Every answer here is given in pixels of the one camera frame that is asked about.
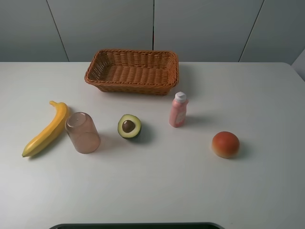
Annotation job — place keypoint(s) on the halved avocado with pit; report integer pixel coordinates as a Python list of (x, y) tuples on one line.
[(129, 126)]

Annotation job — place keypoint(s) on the brown wicker basket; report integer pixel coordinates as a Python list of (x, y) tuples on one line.
[(133, 71)]

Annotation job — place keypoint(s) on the pink bottle white cap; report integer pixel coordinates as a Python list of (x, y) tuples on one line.
[(178, 110)]

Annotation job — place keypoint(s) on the translucent pink plastic cup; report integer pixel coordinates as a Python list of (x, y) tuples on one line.
[(82, 132)]

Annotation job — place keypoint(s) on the round orange-red bread bun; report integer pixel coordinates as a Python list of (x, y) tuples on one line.
[(225, 144)]

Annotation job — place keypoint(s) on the yellow banana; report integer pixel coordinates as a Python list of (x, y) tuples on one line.
[(49, 133)]

